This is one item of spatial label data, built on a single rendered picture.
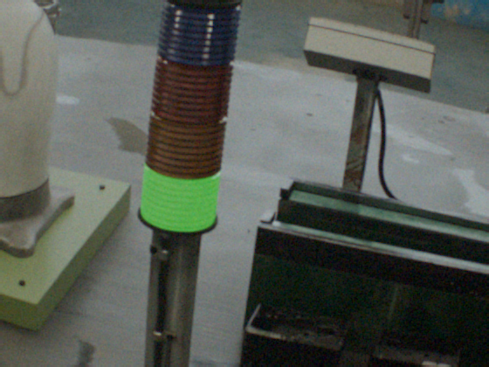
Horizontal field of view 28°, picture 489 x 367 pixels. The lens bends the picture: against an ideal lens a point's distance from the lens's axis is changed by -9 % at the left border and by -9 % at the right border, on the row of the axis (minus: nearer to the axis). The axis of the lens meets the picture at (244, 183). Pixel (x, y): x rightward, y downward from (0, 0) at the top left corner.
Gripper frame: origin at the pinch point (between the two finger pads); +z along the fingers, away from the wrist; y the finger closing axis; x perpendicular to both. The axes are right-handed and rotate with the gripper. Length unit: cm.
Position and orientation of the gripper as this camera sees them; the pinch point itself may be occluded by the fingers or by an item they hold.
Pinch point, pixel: (415, 20)
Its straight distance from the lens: 133.4
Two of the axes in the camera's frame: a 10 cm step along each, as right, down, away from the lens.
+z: -2.3, 9.6, -1.4
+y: 9.6, 2.1, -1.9
